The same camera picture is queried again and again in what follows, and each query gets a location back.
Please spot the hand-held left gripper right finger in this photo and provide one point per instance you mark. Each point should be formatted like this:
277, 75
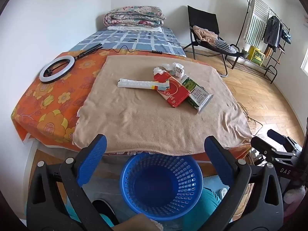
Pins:
217, 158

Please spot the black clothes rack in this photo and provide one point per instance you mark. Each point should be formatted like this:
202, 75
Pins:
238, 44

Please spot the blue plastic basket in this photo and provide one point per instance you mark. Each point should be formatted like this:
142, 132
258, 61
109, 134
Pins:
134, 180

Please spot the person's right hand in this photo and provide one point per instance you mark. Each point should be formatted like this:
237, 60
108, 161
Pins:
292, 195

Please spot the orange floral bed sheet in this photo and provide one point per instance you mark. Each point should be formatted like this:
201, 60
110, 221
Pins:
48, 101

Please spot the small white tissue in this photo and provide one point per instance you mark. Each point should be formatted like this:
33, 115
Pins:
158, 70

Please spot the blue checked bed sheet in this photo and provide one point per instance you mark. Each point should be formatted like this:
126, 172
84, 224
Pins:
144, 41

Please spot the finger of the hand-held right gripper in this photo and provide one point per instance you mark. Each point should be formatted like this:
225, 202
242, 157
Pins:
267, 150
276, 136

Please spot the red cardboard box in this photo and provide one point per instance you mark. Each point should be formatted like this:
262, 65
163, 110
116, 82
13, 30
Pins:
173, 93

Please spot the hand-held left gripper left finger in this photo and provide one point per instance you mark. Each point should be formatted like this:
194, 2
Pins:
92, 158

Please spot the large white tissue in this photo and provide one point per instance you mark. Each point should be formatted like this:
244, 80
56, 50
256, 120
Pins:
174, 67

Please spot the folded floral quilt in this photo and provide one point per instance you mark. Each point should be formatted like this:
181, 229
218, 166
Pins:
134, 16

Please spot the black slipper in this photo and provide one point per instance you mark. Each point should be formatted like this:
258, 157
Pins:
103, 207

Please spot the yellow plastic crate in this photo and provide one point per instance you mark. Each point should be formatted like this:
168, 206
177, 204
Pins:
256, 55

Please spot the green striped hanging towel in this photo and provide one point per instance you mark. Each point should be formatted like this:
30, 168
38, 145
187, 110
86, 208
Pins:
255, 21

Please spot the white tube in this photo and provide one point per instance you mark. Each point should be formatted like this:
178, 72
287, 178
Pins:
134, 83

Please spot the pink clothes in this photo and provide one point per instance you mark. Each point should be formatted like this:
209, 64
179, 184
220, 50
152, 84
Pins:
204, 32

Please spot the white folded cloth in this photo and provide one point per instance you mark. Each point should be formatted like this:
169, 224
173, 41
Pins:
125, 28

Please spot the dark teal hanging garment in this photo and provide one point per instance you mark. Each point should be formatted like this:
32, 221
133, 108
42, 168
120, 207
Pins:
286, 35

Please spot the person's left forearm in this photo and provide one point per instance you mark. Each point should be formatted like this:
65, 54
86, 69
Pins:
132, 223

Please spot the window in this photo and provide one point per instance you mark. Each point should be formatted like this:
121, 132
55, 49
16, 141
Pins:
305, 53

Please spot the striped grey cloth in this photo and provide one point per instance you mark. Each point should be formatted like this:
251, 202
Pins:
223, 45

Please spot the green white carton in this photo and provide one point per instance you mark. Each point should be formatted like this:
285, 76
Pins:
198, 96

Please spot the dark hanging jacket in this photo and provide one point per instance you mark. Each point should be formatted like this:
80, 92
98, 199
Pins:
272, 31

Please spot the black folding chair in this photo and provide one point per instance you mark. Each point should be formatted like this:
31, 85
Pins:
202, 16

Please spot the beige towel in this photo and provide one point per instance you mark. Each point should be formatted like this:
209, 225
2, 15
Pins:
144, 115

